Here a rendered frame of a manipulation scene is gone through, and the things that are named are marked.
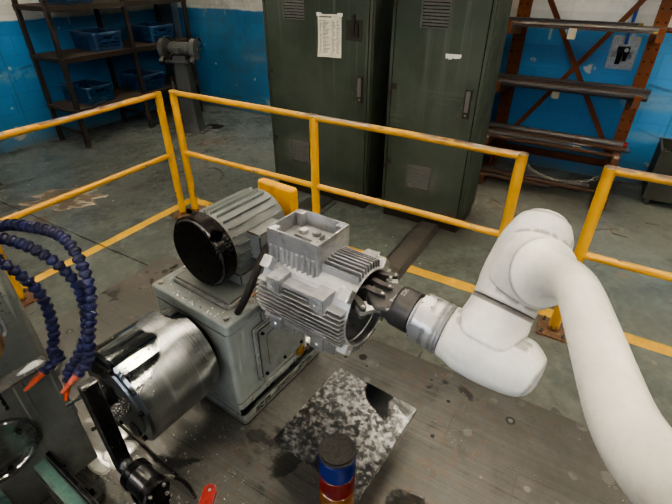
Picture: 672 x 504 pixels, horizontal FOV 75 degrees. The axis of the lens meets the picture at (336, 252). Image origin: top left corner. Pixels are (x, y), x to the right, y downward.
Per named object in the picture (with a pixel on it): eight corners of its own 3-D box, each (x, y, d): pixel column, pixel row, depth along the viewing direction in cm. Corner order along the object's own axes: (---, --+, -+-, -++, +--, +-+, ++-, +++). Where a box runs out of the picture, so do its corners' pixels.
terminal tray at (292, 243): (267, 260, 86) (265, 227, 82) (302, 238, 93) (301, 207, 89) (316, 281, 80) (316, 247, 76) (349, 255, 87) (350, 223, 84)
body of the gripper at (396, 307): (431, 286, 77) (386, 263, 81) (409, 312, 71) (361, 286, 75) (422, 316, 81) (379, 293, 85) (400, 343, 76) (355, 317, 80)
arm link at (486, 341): (438, 356, 79) (471, 291, 79) (523, 405, 72) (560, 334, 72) (426, 360, 69) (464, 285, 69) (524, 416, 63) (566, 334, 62)
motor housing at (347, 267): (259, 331, 91) (250, 253, 81) (315, 287, 104) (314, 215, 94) (338, 374, 81) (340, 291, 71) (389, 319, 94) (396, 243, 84)
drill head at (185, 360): (69, 430, 106) (30, 357, 92) (203, 333, 134) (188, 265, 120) (131, 490, 94) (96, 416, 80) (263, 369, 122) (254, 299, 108)
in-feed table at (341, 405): (277, 466, 111) (273, 437, 104) (338, 394, 129) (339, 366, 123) (357, 525, 99) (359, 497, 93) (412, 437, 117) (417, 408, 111)
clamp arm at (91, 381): (114, 468, 90) (73, 384, 76) (127, 457, 92) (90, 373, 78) (124, 478, 88) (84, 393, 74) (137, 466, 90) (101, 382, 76)
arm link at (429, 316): (441, 326, 68) (407, 308, 71) (428, 364, 74) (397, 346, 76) (463, 296, 74) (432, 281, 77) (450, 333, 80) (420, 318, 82)
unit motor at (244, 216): (190, 342, 127) (157, 212, 104) (268, 285, 149) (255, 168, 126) (255, 384, 114) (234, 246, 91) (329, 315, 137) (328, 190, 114)
